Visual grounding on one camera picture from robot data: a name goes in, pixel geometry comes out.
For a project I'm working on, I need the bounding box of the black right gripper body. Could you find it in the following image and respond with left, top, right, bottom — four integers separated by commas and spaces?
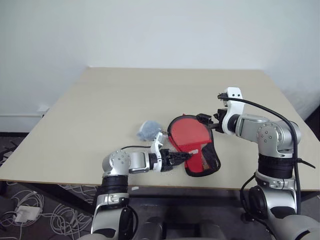
212, 108, 228, 134

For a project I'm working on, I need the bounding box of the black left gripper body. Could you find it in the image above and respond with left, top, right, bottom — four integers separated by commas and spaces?
159, 148, 176, 173

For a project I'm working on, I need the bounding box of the red table tennis paddle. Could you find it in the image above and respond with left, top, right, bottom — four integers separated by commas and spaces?
169, 119, 213, 171

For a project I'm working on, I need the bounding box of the red black paddle case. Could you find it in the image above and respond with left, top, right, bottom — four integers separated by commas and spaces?
166, 114, 222, 177

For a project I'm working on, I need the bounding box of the blue-grey fluffy pom-pom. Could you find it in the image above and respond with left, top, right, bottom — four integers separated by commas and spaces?
135, 120, 161, 141

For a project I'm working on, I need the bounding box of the white power adapter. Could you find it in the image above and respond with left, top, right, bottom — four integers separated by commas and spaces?
14, 205, 41, 224

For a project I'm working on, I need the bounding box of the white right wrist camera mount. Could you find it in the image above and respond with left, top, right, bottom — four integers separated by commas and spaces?
220, 86, 245, 134

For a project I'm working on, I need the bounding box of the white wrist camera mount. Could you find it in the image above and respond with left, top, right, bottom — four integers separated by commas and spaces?
220, 86, 245, 134
150, 132, 166, 173

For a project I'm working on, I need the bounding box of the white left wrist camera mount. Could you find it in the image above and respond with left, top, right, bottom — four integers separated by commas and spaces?
150, 132, 166, 173

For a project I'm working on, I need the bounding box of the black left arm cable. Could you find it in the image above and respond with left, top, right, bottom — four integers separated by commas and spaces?
120, 145, 154, 152

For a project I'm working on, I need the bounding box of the black table frame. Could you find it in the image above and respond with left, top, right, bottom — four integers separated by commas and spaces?
0, 180, 320, 216

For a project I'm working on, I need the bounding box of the white floor cable tangle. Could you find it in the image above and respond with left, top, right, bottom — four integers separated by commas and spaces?
49, 184, 99, 234

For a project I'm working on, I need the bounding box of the white wall cable trunking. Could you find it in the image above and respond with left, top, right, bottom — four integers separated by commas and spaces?
0, 113, 46, 119

